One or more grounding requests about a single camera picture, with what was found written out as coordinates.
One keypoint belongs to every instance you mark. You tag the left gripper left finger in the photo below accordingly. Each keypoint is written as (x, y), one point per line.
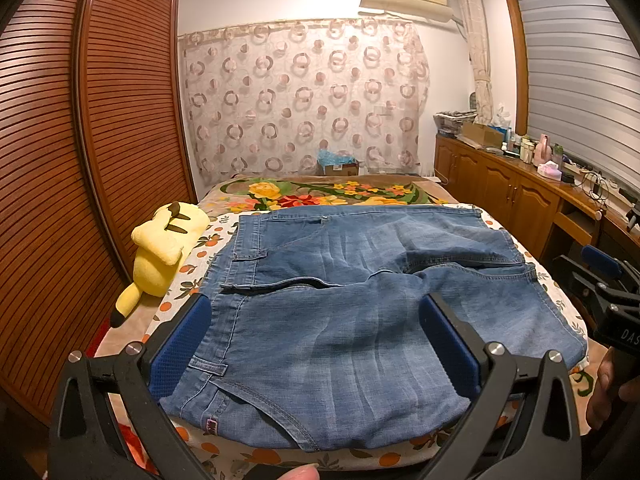
(85, 442)

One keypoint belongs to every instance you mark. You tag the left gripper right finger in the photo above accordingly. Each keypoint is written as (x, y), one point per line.
(522, 422)

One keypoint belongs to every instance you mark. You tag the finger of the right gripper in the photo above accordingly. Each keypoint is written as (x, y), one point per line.
(604, 262)
(579, 282)

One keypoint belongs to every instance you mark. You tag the blue denim pants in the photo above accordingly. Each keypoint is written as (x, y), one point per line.
(314, 340)

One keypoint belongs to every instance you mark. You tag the person's right hand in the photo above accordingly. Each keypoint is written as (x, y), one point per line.
(618, 379)

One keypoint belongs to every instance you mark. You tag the person's left hand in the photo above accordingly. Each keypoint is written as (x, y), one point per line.
(305, 472)

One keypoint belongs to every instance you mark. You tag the brown wooden sideboard cabinet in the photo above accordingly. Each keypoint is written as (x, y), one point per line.
(549, 218)

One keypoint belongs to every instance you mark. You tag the pink tissue pack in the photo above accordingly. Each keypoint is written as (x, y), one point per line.
(550, 170)

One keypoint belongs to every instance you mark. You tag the pink bottle on cabinet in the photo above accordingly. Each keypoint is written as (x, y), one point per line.
(543, 151)

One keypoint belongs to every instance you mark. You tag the orange print white bedsheet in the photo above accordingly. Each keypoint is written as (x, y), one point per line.
(226, 459)

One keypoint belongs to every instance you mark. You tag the brown cardboard box on cabinet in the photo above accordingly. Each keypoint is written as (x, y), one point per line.
(481, 136)

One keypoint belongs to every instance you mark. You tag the grey window roller blind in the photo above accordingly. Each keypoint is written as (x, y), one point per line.
(583, 83)

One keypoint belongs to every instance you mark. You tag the yellow pikachu plush toy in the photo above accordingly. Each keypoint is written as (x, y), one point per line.
(162, 244)

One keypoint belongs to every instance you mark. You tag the stack of papers basket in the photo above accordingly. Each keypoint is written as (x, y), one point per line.
(451, 123)

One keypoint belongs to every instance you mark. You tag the brown louvered wardrobe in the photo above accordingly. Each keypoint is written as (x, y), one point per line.
(91, 145)

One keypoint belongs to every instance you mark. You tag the beige tied side curtain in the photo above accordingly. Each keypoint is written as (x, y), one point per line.
(474, 22)

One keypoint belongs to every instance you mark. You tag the circle pattern sheer curtain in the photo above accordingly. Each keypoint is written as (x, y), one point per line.
(269, 99)

